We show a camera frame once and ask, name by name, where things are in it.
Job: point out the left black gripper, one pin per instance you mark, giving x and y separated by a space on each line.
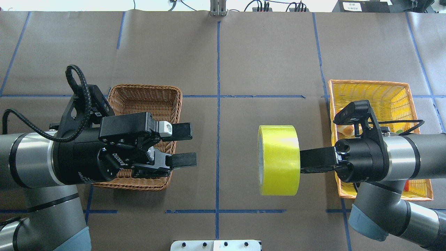
79 159

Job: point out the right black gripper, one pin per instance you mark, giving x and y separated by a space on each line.
366 158

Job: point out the yellow tape roll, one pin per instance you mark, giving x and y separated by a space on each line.
278 160

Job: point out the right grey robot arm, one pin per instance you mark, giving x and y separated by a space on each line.
393 173

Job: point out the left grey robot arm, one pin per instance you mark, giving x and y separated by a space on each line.
50 165

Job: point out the brown wicker basket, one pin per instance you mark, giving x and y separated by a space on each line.
164 103

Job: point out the yellow plastic basket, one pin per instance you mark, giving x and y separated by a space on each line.
390 101

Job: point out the toy croissant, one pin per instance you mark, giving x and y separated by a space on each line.
347 130

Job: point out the black power strip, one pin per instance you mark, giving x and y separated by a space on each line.
279 6

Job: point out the black box with label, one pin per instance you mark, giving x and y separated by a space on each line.
357 6

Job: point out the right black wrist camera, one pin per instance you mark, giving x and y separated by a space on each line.
361 115

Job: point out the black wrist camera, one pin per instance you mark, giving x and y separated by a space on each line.
361 115
82 112

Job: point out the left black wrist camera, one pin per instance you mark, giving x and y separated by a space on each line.
82 112

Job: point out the white post base plate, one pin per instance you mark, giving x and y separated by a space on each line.
217 245

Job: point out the aluminium frame post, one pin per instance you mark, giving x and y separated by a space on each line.
218 8

